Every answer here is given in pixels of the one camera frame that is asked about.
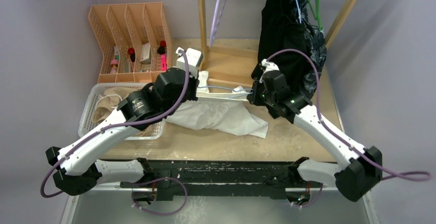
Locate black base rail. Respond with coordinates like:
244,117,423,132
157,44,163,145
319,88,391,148
120,160,321,201

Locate white plastic basket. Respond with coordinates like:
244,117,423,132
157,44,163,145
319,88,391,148
78,83,165,141

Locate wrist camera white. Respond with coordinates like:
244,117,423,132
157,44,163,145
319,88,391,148
259,59,279,83
176,47,204,79

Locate red black marker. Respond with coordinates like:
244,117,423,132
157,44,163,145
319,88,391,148
128,47,136,63

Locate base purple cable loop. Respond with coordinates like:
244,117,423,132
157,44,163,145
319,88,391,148
131,176,189,216

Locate lilac hanger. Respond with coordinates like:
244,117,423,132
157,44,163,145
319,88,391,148
209,0,227,47

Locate white shorts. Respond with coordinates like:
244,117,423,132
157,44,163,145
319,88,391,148
166,71,269,139

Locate beige shorts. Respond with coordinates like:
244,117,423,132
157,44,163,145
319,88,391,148
92,87,137,124

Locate wooden clothes rack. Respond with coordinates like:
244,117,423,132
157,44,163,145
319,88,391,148
195,0,372,89

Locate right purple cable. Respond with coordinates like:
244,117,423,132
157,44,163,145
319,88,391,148
265,49,432,182

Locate peach plastic file organizer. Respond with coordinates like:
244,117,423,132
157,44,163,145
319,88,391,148
88,2,174,83

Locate white small box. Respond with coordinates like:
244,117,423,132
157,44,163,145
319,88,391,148
140,43,151,65

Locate green hanger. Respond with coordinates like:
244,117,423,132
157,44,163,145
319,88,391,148
307,0,323,32

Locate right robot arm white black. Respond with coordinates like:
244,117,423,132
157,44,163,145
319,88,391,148
247,62,383,202

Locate black patterned shorts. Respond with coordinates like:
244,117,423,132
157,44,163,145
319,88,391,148
251,0,327,99

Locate pink highlighter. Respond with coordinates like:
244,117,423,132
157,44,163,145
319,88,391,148
160,54,168,71

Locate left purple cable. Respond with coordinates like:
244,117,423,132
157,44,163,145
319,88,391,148
40,49,190,199

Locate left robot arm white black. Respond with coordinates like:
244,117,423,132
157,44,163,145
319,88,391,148
46,67,198,196

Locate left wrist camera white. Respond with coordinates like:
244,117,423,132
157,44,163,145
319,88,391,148
176,47,204,79

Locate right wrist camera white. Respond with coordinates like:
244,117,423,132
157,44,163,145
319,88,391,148
259,59,279,83

